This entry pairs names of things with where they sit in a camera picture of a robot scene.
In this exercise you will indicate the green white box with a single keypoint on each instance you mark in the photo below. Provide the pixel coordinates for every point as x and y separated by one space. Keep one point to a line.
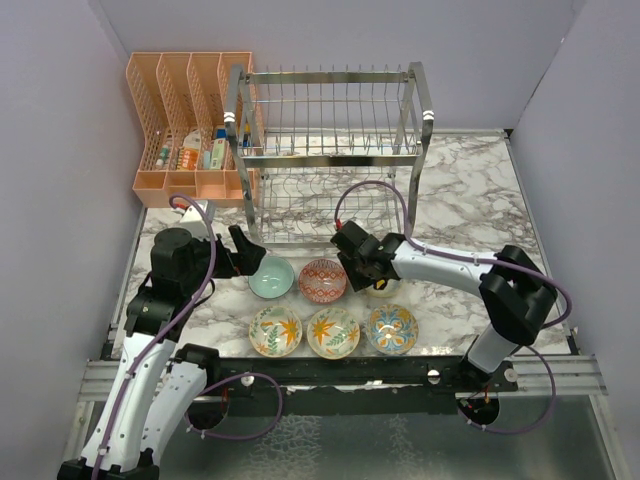
218 154

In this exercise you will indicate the black mounting rail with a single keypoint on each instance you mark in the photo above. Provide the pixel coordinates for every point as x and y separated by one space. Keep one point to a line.
315 386

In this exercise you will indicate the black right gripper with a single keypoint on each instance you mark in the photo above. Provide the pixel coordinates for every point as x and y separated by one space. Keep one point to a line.
357 280

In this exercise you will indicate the orange flower bowl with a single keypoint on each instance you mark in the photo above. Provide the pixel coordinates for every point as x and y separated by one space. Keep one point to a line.
333 333
275 331

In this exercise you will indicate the small green white bottle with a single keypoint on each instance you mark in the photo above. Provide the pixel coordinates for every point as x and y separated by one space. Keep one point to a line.
163 157

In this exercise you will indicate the orange flower bowl middle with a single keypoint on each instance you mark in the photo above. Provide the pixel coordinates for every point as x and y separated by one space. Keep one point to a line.
333 333

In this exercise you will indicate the blue orange floral bowl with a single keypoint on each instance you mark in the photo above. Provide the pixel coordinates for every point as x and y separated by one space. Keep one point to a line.
392 329

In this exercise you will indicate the stainless steel dish rack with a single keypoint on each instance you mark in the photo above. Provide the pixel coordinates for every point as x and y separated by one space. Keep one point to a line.
316 147

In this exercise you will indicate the red patterned bowl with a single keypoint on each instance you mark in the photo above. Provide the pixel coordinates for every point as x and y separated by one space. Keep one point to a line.
322 281

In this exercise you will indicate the teal ribbed bowl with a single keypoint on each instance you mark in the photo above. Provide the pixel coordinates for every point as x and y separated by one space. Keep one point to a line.
273 279

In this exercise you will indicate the peach plastic file organizer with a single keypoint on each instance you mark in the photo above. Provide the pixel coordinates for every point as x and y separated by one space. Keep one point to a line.
175 93

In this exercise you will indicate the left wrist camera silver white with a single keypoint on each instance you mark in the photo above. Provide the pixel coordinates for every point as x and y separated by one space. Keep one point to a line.
195 223

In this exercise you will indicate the orange flower bowl left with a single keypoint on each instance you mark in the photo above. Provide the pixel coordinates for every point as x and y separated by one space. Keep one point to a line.
275 331

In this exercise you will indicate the yellow dotted white bowl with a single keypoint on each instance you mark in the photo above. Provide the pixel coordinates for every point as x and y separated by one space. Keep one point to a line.
391 289

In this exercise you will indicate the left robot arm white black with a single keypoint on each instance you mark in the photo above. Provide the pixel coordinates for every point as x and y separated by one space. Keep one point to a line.
155 382

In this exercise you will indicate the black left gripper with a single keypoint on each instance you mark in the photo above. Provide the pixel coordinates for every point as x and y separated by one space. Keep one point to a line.
245 262

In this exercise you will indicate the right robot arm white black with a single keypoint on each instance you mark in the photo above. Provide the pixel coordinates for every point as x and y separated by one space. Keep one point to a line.
516 295

